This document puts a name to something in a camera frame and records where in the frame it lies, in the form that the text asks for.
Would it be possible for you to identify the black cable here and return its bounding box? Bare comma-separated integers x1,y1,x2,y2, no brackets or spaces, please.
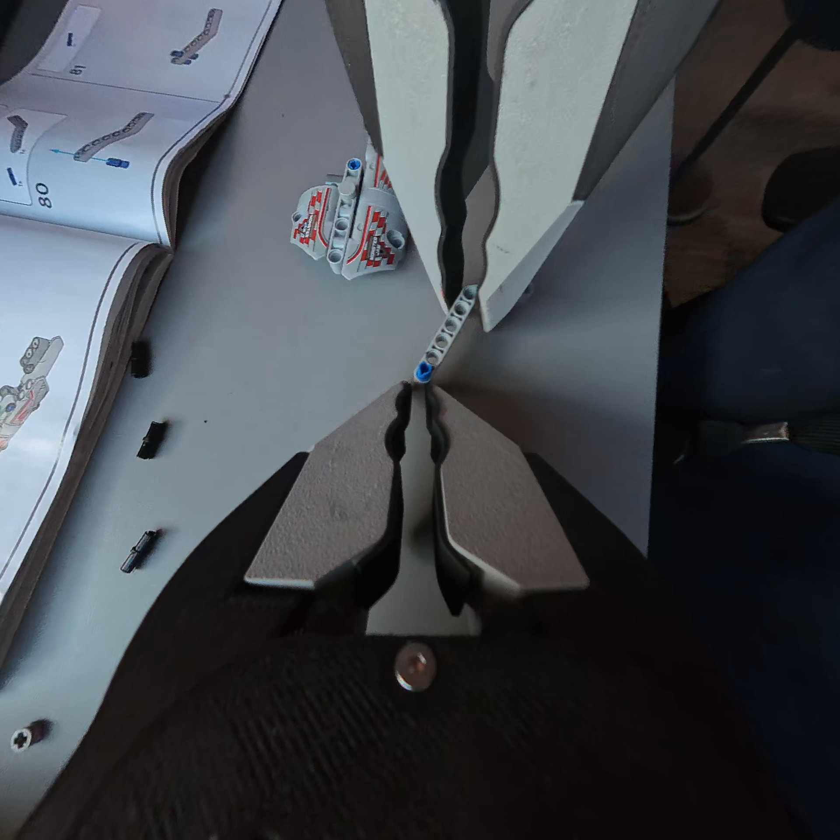
669,26,798,178

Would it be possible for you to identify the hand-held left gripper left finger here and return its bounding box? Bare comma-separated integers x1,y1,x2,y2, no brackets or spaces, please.
244,381,414,618

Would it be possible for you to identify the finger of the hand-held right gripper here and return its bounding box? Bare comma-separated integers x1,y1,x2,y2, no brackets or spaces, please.
478,0,723,332
328,0,483,299

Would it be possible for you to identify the grey red lego assembly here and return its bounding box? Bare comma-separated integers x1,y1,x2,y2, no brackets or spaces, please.
289,147,411,282

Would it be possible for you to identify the lego instruction booklet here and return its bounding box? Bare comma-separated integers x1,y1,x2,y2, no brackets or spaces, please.
0,0,283,651

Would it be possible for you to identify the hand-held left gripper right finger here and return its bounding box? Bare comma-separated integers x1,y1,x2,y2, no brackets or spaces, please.
423,384,592,618

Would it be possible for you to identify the grey lego beam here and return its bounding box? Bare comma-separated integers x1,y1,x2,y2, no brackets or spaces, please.
420,285,480,382

